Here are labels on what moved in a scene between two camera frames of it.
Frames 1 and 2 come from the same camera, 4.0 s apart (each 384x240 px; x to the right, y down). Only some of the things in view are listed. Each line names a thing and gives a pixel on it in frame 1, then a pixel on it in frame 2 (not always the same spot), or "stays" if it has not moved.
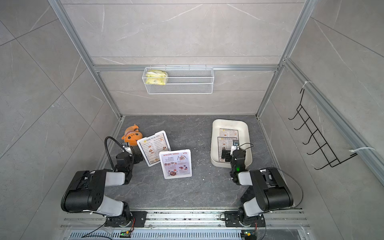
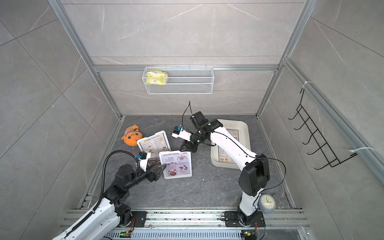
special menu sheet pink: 176,163 stays
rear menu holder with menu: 151,147 stays
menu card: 176,164 stays
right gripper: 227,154 → 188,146
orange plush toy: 132,135 stays
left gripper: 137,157 → 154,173
